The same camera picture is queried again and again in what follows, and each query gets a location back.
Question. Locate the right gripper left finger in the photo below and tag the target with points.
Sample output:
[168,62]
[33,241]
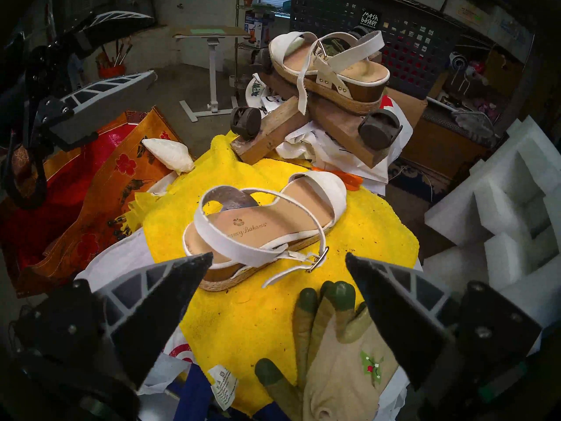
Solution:
[140,319]

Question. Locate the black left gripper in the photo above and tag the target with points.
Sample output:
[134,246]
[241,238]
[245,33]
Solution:
[48,69]

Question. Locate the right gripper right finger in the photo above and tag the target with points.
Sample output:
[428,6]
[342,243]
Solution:
[420,332]

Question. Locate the orange plastic bucket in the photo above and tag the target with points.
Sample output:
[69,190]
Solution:
[111,71]

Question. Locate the white Target plastic bag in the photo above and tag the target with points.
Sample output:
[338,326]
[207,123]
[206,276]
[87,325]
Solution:
[118,258]

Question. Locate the tan green-tipped work glove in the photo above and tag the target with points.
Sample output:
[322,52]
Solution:
[342,372]

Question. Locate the blue fabric bag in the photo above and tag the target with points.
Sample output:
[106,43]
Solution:
[193,398]

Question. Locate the yellow folded umbrella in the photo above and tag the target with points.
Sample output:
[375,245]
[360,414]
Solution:
[136,214]

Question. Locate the yellow terry towel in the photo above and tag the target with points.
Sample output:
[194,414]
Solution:
[245,328]

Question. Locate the small white cloth pouch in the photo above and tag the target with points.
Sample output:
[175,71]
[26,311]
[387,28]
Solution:
[168,155]

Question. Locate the red orange floral bag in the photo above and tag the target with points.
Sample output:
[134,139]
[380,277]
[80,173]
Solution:
[101,183]

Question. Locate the white rolling overbed table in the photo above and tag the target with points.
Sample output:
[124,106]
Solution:
[210,31]

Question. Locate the blue patterned rug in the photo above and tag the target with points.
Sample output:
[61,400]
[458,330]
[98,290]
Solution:
[412,179]

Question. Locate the white foam packing block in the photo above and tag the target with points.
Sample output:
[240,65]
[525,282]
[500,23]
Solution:
[504,196]

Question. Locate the blue white product box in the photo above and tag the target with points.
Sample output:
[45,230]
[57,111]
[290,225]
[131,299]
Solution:
[258,30]

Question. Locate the wooden caster dolly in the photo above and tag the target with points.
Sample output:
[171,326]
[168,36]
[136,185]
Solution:
[271,130]

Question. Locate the low brown wooden cabinet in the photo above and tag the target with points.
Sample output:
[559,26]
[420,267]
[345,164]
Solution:
[438,144]

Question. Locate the brown cardboard storage box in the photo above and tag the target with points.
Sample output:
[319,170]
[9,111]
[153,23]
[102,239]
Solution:
[504,73]

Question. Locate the black plastic mesh basket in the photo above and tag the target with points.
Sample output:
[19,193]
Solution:
[420,51]

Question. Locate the small Gildan cardboard box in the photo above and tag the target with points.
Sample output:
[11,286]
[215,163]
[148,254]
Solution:
[510,34]

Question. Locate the white labelled cardboard box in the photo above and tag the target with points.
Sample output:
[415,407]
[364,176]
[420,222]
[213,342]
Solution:
[466,12]

